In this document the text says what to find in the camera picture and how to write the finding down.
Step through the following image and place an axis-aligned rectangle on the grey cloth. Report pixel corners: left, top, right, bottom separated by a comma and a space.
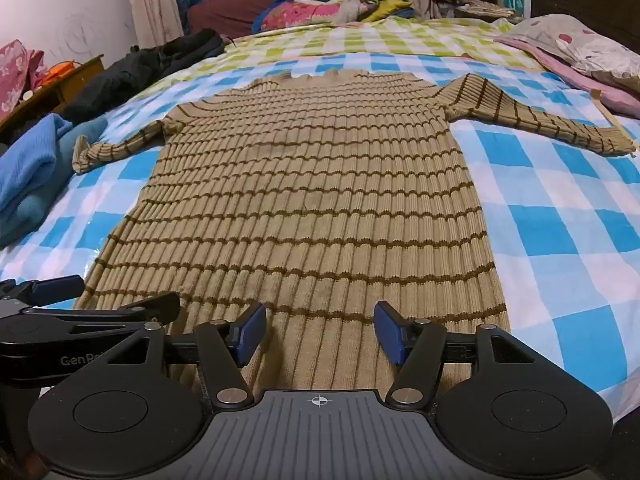
332, 0, 371, 26

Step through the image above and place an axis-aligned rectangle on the yellow pillow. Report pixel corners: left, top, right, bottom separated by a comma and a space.
360, 0, 413, 23

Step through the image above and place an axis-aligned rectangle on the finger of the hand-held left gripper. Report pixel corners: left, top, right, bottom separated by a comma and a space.
0, 275, 86, 307
20, 291, 181, 342

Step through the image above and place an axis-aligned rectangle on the orange item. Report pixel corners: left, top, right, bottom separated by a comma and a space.
42, 60, 81, 83

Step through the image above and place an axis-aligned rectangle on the wooden cabinet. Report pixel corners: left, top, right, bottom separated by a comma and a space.
0, 55, 106, 136

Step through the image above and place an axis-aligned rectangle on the stack of folded cloths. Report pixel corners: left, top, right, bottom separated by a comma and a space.
452, 0, 521, 18

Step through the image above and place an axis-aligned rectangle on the beige striped ribbed sweater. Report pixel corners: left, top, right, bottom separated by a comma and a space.
72, 71, 638, 396

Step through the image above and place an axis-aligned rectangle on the teal fleece garment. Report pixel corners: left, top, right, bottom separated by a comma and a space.
0, 120, 108, 248

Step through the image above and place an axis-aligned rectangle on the green checkered bed sheet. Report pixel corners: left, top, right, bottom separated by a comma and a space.
150, 15, 551, 91

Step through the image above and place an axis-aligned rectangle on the light blue garment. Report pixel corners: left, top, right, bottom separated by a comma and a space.
0, 112, 76, 211

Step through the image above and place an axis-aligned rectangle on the tan strap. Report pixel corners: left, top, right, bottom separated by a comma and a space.
590, 89, 640, 153

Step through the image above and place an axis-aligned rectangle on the maroon sofa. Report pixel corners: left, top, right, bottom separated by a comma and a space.
187, 0, 393, 38

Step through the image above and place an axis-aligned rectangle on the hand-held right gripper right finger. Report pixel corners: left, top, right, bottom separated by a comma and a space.
374, 301, 566, 407

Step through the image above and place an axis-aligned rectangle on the pink pillow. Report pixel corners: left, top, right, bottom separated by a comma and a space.
495, 35, 640, 121

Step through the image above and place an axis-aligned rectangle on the white printed pillow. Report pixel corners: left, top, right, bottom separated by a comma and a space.
495, 14, 640, 93

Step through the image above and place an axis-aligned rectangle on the black jacket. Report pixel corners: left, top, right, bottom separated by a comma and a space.
62, 27, 226, 123

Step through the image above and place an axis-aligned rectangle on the blue checkered bed sheet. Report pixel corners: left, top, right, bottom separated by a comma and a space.
0, 52, 640, 426

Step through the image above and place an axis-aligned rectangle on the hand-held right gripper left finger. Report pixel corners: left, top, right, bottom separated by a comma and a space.
75, 302, 267, 409

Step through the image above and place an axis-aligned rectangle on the pink floral cloth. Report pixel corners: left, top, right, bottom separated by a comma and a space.
0, 40, 48, 116

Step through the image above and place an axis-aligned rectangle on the pink floral quilt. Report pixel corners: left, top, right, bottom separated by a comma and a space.
262, 0, 351, 31

